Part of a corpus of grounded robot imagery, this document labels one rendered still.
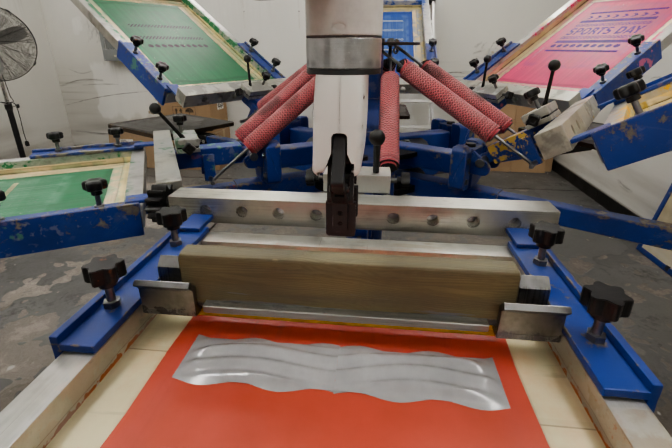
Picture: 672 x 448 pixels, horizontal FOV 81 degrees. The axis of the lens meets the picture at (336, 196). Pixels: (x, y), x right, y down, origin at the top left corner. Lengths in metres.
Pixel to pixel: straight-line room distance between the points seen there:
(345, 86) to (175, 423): 0.36
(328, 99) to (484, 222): 0.43
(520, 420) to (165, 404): 0.35
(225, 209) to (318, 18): 0.45
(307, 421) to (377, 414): 0.07
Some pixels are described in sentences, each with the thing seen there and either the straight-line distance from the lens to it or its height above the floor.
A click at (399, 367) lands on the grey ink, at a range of 0.49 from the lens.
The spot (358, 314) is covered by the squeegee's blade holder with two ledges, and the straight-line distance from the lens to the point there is 0.50.
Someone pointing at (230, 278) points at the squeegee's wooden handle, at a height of 1.03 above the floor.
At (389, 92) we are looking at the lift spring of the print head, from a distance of 1.04.
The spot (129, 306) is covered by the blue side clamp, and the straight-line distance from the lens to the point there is 0.56.
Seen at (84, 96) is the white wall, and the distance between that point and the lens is 5.80.
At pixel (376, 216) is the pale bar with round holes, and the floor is 1.02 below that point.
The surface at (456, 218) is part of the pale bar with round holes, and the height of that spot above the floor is 1.02.
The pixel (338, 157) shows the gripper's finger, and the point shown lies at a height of 1.20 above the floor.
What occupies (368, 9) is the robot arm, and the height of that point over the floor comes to 1.33.
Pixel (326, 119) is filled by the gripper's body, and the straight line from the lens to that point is 0.38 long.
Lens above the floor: 1.30
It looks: 21 degrees down
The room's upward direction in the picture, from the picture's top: straight up
